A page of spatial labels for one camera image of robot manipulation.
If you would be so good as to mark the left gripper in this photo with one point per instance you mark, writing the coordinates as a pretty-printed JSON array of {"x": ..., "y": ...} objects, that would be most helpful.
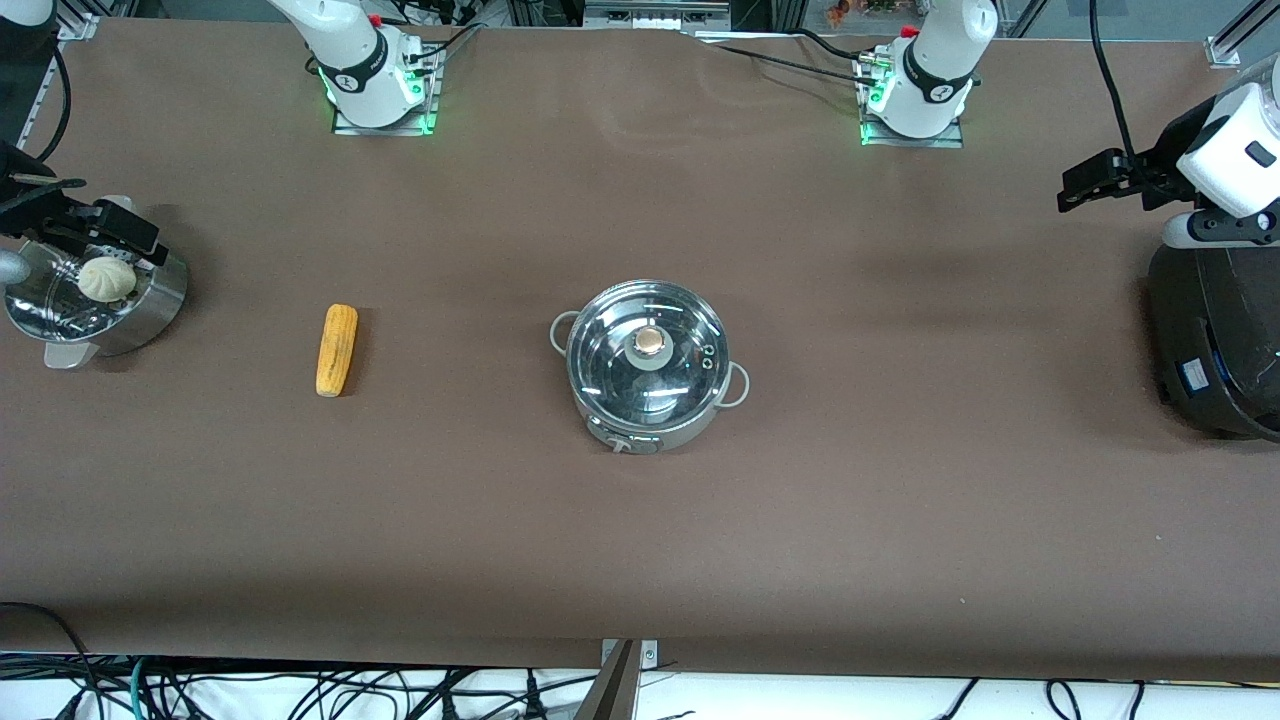
[{"x": 1162, "y": 157}]

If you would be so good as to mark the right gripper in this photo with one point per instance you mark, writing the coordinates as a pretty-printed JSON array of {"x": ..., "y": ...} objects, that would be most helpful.
[{"x": 22, "y": 204}]

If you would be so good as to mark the yellow corn cob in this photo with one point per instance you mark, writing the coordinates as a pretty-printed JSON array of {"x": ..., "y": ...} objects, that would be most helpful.
[{"x": 337, "y": 350}]

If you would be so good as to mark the glass pot lid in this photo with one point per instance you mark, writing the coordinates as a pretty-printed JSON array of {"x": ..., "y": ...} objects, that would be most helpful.
[{"x": 610, "y": 350}]

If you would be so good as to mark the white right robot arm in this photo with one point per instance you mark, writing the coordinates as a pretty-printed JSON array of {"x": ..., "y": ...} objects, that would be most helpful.
[{"x": 365, "y": 70}]

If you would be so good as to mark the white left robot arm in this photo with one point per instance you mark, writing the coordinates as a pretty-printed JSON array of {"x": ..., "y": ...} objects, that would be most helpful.
[{"x": 935, "y": 70}]

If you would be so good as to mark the steel steamer pot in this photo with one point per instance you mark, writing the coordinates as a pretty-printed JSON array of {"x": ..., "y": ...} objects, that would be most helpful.
[{"x": 150, "y": 300}]

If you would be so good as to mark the steel electric pot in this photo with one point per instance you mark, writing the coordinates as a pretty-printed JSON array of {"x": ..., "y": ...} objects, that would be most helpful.
[{"x": 682, "y": 432}]

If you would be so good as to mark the white steamed bun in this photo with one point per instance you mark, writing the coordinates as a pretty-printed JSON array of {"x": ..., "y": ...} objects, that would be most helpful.
[{"x": 106, "y": 280}]

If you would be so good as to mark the black rice cooker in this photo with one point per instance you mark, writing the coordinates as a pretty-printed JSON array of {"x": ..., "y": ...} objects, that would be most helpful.
[{"x": 1220, "y": 340}]

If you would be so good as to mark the grey background box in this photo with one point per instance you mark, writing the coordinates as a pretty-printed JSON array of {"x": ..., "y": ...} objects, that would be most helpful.
[{"x": 655, "y": 14}]

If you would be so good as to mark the brown beam under table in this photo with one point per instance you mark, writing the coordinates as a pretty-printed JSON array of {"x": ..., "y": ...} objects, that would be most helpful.
[{"x": 610, "y": 695}]

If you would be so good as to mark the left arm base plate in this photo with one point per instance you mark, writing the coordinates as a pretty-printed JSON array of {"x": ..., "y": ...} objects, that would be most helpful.
[{"x": 948, "y": 141}]

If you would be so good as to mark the aluminium table frame rail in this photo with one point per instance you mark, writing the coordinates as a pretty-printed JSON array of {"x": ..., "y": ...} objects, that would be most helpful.
[
  {"x": 1225, "y": 48},
  {"x": 75, "y": 28}
]

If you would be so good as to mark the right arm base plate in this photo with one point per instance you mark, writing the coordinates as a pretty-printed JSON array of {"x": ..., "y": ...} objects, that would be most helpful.
[{"x": 433, "y": 85}]

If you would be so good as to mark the metal table edge bracket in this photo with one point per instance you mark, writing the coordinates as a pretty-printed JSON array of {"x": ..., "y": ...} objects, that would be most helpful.
[{"x": 650, "y": 653}]

